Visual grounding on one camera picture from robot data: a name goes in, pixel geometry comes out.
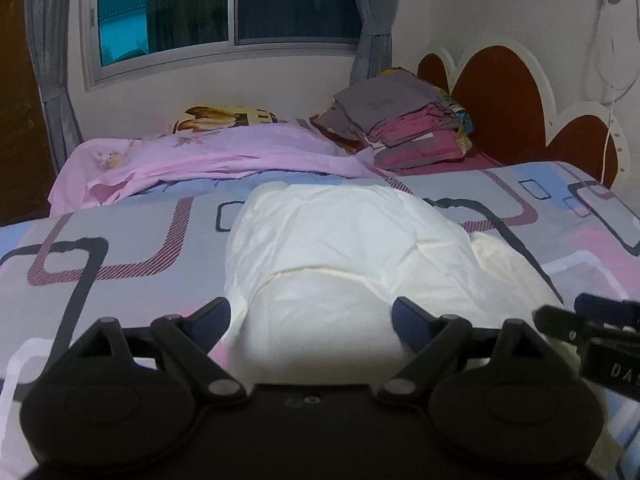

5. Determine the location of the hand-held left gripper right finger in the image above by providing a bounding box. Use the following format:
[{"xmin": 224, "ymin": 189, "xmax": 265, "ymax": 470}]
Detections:
[{"xmin": 377, "ymin": 297, "xmax": 571, "ymax": 406}]

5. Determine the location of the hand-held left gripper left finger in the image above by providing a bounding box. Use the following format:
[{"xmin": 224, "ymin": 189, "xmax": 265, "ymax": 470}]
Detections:
[{"xmin": 55, "ymin": 297, "xmax": 248, "ymax": 406}]

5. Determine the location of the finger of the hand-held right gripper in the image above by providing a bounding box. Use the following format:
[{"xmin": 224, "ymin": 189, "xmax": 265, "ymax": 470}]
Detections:
[
  {"xmin": 533, "ymin": 304, "xmax": 597, "ymax": 345},
  {"xmin": 574, "ymin": 293, "xmax": 640, "ymax": 325}
]

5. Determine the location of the large white garment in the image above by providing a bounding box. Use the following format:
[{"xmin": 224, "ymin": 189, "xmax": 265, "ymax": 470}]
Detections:
[{"xmin": 215, "ymin": 182, "xmax": 566, "ymax": 391}]

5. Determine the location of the stack of pink folded clothes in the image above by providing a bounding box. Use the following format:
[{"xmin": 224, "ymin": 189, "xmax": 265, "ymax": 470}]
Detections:
[{"xmin": 310, "ymin": 102, "xmax": 503, "ymax": 177}]

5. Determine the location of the patterned grey blue bed cover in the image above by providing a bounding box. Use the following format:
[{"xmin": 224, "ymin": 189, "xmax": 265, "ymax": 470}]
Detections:
[{"xmin": 0, "ymin": 160, "xmax": 640, "ymax": 480}]

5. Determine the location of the pink floral sheet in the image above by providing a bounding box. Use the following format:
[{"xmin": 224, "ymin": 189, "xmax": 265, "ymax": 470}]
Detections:
[{"xmin": 48, "ymin": 122, "xmax": 396, "ymax": 218}]

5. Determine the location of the yellow printed pillow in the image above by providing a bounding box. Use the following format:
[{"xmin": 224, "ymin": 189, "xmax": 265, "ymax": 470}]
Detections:
[{"xmin": 172, "ymin": 105, "xmax": 282, "ymax": 134}]

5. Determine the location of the multicoloured printed cloth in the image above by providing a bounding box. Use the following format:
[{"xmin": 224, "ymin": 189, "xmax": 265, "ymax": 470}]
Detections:
[{"xmin": 432, "ymin": 87, "xmax": 475, "ymax": 153}]

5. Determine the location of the brown scalloped headboard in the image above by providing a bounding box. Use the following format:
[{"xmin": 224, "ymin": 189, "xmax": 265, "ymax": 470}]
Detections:
[{"xmin": 416, "ymin": 34, "xmax": 635, "ymax": 192}]

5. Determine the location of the grey folded cloth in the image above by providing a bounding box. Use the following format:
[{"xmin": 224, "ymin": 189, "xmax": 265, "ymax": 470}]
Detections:
[{"xmin": 316, "ymin": 67, "xmax": 448, "ymax": 141}]

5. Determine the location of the brown wooden wardrobe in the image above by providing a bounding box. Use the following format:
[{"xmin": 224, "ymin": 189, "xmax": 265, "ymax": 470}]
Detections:
[{"xmin": 0, "ymin": 0, "xmax": 57, "ymax": 227}]

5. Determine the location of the grey curtain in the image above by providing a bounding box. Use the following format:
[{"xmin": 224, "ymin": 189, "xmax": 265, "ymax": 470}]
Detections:
[
  {"xmin": 24, "ymin": 0, "xmax": 84, "ymax": 147},
  {"xmin": 346, "ymin": 0, "xmax": 412, "ymax": 82}
]

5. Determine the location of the sliding glass window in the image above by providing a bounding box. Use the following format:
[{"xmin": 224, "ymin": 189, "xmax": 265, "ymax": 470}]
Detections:
[{"xmin": 82, "ymin": 0, "xmax": 363, "ymax": 92}]

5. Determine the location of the white wall cable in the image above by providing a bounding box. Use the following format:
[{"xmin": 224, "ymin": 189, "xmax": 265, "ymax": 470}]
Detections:
[{"xmin": 594, "ymin": 0, "xmax": 627, "ymax": 190}]

